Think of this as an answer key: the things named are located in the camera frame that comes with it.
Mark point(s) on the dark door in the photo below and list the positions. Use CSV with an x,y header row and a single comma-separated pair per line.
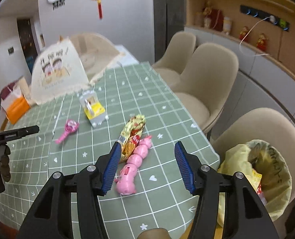
x,y
28,42

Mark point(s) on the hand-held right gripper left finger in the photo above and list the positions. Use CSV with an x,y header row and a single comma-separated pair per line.
x,y
111,170

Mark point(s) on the red gold figurine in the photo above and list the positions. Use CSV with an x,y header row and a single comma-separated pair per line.
x,y
244,34
262,42

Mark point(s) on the cream mesh food cover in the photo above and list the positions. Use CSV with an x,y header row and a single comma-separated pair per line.
x,y
55,72

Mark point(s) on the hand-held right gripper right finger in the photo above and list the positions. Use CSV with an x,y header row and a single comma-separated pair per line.
x,y
184,170

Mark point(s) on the beige upholstered chair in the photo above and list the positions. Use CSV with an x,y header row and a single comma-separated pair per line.
x,y
257,129
177,52
207,84

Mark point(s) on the flower figurine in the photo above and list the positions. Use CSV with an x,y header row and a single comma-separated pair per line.
x,y
207,16

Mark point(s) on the beige paper carton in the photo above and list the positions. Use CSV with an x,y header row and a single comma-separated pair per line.
x,y
23,89

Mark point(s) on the gold snack packet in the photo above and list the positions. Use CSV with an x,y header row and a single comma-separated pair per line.
x,y
132,132

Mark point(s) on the orange box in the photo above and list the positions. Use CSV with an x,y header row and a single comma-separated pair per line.
x,y
16,110

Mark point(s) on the yellow plastic bag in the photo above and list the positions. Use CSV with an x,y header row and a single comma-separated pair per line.
x,y
237,164

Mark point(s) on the dark red gift box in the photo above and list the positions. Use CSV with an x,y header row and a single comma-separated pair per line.
x,y
217,20

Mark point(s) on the yellow grey toy machine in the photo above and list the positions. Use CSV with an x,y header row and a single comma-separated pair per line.
x,y
94,109

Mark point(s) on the pink wand toy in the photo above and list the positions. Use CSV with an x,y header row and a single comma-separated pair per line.
x,y
69,128

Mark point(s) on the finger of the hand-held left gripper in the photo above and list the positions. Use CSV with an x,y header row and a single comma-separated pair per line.
x,y
20,131

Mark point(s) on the trash bin with yellow liner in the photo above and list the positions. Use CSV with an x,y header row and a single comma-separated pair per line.
x,y
279,179

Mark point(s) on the pink caterpillar toy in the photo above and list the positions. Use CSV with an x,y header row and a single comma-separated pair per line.
x,y
133,164

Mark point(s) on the cream lidded cup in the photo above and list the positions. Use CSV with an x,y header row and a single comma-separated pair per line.
x,y
227,25

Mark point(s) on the green checked tablecloth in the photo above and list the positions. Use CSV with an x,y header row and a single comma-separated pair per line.
x,y
147,99

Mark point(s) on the dark red bag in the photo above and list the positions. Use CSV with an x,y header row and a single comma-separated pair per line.
x,y
9,90

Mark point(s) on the black wall switch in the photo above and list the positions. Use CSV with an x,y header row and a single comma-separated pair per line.
x,y
11,49

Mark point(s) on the black power strip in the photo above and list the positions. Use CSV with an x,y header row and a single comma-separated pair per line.
x,y
259,15

